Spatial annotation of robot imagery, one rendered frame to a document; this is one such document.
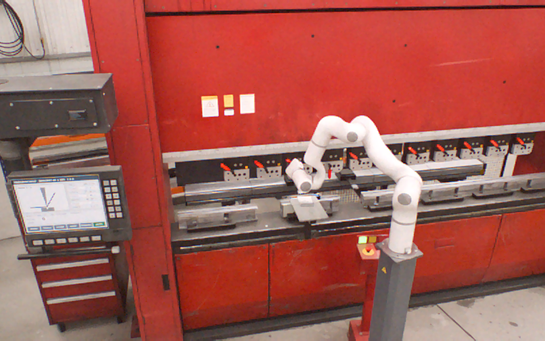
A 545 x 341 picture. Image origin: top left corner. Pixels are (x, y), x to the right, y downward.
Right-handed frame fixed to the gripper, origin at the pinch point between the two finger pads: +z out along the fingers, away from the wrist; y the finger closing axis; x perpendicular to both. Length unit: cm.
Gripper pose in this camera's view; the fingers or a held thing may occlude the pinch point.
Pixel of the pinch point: (291, 162)
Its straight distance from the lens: 264.5
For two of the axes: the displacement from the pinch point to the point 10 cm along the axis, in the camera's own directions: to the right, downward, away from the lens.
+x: 7.9, 4.6, 4.1
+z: -2.1, -4.2, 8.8
